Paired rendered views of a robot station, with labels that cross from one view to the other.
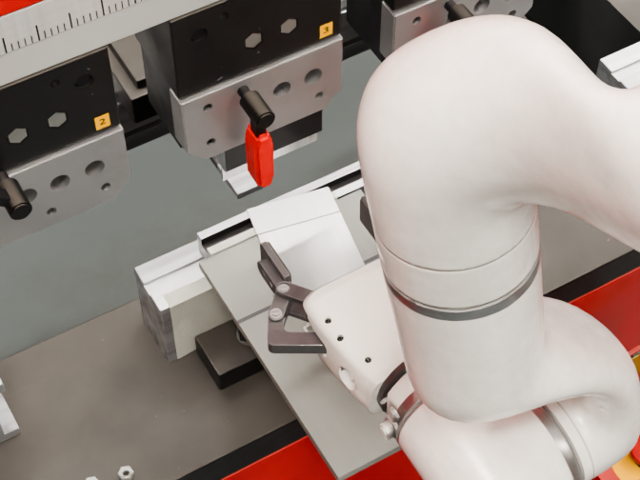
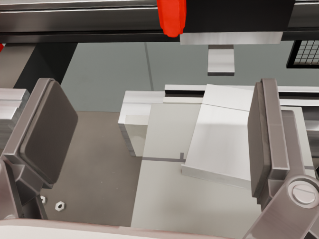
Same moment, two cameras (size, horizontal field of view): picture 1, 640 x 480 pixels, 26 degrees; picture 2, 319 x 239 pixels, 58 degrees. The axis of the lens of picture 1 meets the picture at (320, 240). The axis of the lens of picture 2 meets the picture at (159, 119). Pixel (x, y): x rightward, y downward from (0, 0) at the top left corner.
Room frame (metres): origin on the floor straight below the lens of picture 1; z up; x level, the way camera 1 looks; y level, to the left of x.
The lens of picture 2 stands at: (0.62, -0.06, 1.28)
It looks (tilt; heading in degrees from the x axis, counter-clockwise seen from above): 54 degrees down; 46
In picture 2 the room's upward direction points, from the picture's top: 11 degrees counter-clockwise
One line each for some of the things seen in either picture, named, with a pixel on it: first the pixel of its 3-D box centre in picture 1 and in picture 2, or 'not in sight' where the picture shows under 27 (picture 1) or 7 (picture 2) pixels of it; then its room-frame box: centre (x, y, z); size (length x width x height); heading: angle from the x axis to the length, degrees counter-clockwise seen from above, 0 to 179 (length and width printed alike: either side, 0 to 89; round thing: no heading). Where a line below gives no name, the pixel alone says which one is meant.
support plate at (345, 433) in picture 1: (350, 325); (224, 213); (0.71, -0.03, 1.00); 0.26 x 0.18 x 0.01; 30
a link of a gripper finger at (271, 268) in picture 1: (270, 288); (10, 157); (0.62, 0.04, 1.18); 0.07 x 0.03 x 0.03; 30
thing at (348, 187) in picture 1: (294, 211); (242, 102); (0.85, 0.03, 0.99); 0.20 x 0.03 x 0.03; 120
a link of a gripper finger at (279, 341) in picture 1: (315, 329); not in sight; (0.58, 0.00, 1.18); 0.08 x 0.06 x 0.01; 117
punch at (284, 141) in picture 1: (269, 126); (232, 2); (0.83, 0.05, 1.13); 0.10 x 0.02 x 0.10; 120
